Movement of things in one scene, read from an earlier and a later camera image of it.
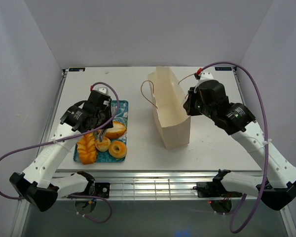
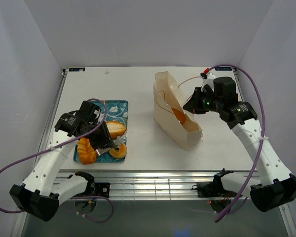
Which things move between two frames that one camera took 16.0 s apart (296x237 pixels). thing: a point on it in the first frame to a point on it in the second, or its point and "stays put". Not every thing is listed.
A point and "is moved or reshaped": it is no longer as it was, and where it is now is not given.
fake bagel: [117, 149] stays put
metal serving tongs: [100, 136] is moved or reshaped
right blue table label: [223, 68] stays put
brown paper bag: [168, 101] is moved or reshaped
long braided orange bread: [87, 148] stays put
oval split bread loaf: [118, 130] stays put
